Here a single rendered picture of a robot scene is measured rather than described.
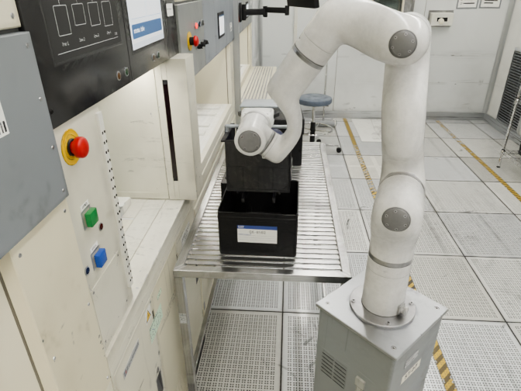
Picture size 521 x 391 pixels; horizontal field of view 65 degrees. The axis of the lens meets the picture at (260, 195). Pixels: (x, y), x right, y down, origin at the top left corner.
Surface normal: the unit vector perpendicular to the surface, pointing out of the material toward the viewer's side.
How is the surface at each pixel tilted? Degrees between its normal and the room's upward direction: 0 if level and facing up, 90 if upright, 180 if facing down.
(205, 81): 90
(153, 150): 90
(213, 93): 90
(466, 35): 90
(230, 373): 0
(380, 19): 61
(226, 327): 0
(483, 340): 0
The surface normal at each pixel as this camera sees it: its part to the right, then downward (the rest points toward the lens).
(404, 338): 0.00, -0.89
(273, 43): -0.07, 0.46
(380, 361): -0.75, 0.30
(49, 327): 1.00, 0.03
